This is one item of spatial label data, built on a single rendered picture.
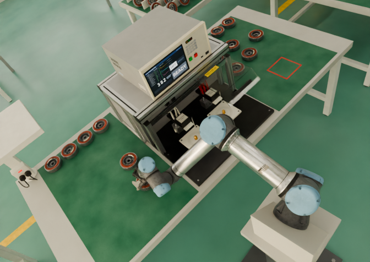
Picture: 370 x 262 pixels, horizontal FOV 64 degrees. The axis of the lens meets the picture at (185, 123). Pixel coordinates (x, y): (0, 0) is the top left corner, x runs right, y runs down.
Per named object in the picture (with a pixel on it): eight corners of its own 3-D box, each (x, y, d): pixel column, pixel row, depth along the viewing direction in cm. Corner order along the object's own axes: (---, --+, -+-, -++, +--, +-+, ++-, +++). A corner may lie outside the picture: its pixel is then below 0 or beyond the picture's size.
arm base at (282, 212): (309, 222, 132) (318, 202, 130) (304, 234, 119) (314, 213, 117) (277, 205, 138) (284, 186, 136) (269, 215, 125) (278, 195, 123)
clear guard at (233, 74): (260, 80, 160) (259, 71, 156) (230, 107, 154) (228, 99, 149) (217, 59, 180) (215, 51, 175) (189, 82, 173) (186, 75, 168)
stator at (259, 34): (246, 41, 223) (245, 37, 221) (252, 32, 228) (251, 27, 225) (260, 43, 218) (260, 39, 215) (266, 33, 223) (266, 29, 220)
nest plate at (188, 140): (214, 137, 173) (213, 136, 172) (196, 154, 169) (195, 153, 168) (196, 125, 182) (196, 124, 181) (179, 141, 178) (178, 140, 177)
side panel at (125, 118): (148, 140, 188) (128, 107, 163) (145, 143, 187) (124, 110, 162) (125, 120, 204) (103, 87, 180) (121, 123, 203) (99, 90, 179)
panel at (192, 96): (218, 78, 203) (210, 43, 181) (146, 141, 185) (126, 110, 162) (217, 77, 204) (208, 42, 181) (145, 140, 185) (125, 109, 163)
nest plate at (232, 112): (241, 112, 180) (241, 110, 179) (224, 127, 176) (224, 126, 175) (223, 101, 189) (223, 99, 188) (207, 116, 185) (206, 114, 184)
